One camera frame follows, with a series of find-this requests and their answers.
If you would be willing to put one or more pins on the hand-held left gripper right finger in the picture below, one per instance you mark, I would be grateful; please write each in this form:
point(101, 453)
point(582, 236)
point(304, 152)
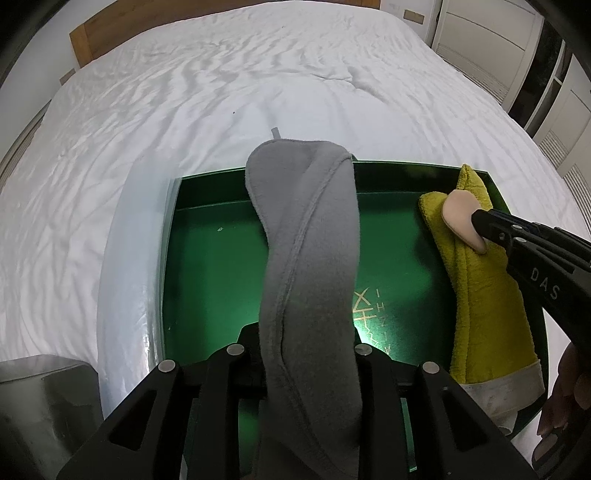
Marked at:
point(383, 387)

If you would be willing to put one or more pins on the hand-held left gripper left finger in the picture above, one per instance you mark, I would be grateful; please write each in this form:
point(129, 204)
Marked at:
point(217, 383)

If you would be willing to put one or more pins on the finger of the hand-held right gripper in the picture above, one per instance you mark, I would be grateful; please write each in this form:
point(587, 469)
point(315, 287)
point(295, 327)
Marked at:
point(545, 233)
point(496, 233)

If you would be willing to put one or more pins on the beige powder puff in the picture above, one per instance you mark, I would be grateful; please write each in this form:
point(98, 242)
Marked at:
point(459, 212)

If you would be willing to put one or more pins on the yellow mitt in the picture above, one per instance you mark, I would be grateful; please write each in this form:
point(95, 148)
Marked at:
point(485, 314)

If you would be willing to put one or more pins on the green tray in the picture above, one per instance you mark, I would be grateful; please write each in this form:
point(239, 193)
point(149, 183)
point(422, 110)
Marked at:
point(221, 277)

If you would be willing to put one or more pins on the blue face mask packet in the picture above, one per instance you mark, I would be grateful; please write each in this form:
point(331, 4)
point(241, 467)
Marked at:
point(134, 258)

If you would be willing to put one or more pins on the grey fleece cloth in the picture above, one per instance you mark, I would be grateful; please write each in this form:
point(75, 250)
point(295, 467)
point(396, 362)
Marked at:
point(304, 230)

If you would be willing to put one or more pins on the person's right hand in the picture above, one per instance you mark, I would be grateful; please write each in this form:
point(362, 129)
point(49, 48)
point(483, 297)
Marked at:
point(565, 406)

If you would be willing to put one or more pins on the white wardrobe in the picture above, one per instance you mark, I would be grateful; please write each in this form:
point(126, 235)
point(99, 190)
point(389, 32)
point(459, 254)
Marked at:
point(489, 37)

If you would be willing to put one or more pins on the wooden headboard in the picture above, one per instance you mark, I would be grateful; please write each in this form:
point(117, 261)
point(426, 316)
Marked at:
point(115, 32)

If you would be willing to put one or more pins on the grey wall switch plate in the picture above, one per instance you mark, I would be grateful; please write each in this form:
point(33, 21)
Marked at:
point(67, 76)
point(413, 17)

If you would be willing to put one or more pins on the white louvered wall cabinet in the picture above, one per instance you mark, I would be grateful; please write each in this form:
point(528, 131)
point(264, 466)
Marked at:
point(21, 143)

